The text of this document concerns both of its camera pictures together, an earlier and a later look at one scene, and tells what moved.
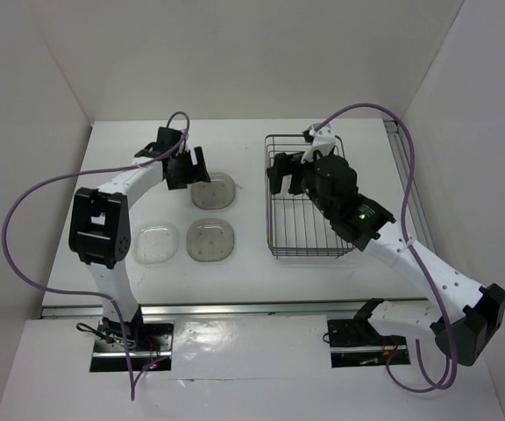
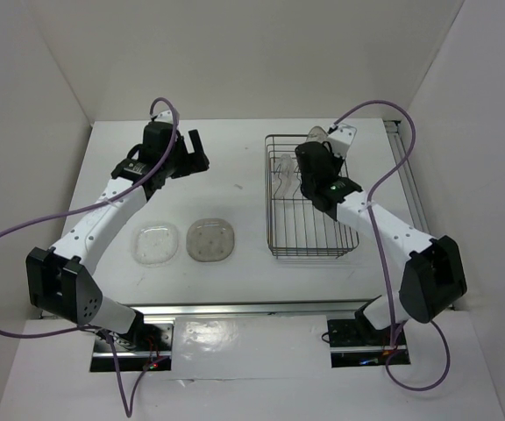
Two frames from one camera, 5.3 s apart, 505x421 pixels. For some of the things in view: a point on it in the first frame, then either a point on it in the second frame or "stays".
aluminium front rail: x=211 y=309 stays
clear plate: x=156 y=245 stays
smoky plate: x=218 y=194 to x=316 y=134
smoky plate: x=209 y=240 stays
